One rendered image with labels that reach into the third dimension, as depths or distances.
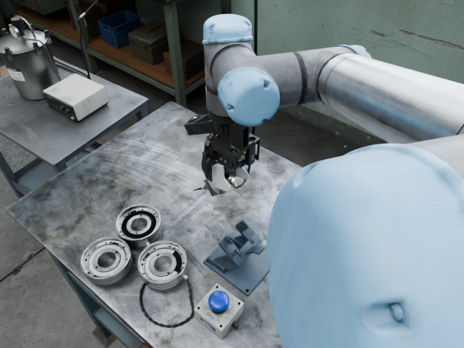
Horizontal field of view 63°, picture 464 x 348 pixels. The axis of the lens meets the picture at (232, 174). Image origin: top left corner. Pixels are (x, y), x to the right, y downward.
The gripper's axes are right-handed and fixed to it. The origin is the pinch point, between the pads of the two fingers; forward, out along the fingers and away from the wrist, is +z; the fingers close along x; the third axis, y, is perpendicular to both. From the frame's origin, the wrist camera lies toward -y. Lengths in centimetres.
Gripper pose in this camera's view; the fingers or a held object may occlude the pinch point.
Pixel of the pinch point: (221, 183)
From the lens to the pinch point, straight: 81.4
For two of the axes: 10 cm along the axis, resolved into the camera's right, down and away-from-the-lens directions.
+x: 6.8, -4.9, 5.4
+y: 7.3, 4.6, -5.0
